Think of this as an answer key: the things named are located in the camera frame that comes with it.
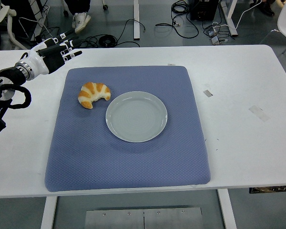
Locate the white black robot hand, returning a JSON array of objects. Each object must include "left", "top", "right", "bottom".
[{"left": 26, "top": 30, "right": 83, "bottom": 77}]

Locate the orange striped croissant bread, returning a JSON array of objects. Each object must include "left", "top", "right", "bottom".
[{"left": 78, "top": 82, "right": 112, "bottom": 110}]

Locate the grey round plate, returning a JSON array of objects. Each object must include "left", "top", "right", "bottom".
[{"left": 105, "top": 91, "right": 168, "bottom": 143}]

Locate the person's foot in white shoe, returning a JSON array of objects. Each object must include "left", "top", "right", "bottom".
[{"left": 71, "top": 12, "right": 92, "bottom": 33}]

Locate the person's leg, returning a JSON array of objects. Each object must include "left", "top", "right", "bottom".
[{"left": 68, "top": 0, "right": 91, "bottom": 15}]

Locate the white distant table leg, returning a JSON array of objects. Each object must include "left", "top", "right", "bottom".
[
  {"left": 220, "top": 0, "right": 239, "bottom": 37},
  {"left": 133, "top": 0, "right": 141, "bottom": 40}
]

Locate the blue quilted mat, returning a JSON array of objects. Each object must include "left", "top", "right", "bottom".
[{"left": 44, "top": 65, "right": 211, "bottom": 193}]

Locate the black equipment box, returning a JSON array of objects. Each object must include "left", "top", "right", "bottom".
[{"left": 190, "top": 0, "right": 220, "bottom": 21}]

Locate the large grey tape strip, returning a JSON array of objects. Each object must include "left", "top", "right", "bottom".
[{"left": 248, "top": 105, "right": 270, "bottom": 122}]

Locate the person's foot in dark shoe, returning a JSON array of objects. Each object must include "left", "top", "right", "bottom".
[{"left": 249, "top": 0, "right": 275, "bottom": 17}]

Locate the table control box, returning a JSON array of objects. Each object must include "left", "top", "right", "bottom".
[{"left": 249, "top": 185, "right": 286, "bottom": 194}]

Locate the white office chair frame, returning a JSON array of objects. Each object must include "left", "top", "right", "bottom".
[{"left": 0, "top": 4, "right": 29, "bottom": 50}]

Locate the coiled black cable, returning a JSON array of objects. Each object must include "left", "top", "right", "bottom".
[{"left": 84, "top": 34, "right": 141, "bottom": 48}]

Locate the long looped black cable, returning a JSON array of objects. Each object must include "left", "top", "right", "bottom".
[{"left": 116, "top": 18, "right": 147, "bottom": 45}]

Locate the black cable bundle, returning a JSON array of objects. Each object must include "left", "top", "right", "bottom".
[{"left": 155, "top": 0, "right": 200, "bottom": 39}]

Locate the white cable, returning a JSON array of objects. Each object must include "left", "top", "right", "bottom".
[{"left": 235, "top": 0, "right": 262, "bottom": 30}]

